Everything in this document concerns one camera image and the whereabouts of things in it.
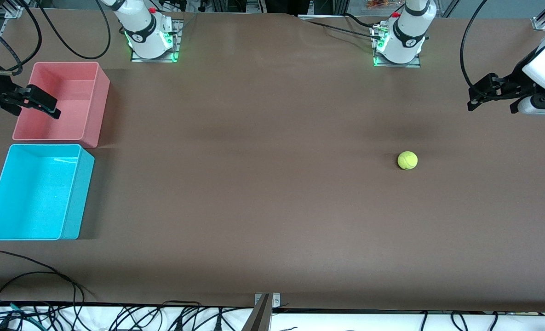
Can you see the small metal bracket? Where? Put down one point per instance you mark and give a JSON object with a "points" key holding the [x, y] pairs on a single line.
{"points": [[276, 301]]}

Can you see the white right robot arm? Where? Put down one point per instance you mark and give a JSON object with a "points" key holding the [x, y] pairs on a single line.
{"points": [[139, 27]]}

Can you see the yellow-green tennis ball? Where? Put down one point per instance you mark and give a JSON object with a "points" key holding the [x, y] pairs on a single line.
{"points": [[407, 160]]}

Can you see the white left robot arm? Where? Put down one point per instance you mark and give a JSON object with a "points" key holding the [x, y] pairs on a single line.
{"points": [[408, 32]]}

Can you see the orange items in clear bag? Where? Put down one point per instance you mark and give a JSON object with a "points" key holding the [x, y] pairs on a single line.
{"points": [[378, 3]]}

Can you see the dark metal strut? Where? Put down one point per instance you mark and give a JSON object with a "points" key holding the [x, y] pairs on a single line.
{"points": [[258, 319]]}

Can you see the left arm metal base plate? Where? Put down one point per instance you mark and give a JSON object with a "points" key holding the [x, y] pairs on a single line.
{"points": [[417, 65]]}

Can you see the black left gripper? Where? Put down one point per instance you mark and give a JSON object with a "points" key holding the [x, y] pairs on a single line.
{"points": [[514, 82]]}

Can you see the pink plastic bin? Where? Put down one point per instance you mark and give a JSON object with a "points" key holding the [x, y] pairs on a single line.
{"points": [[70, 122]]}

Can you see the blue plastic bin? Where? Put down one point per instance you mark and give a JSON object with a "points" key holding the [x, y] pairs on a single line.
{"points": [[33, 193]]}

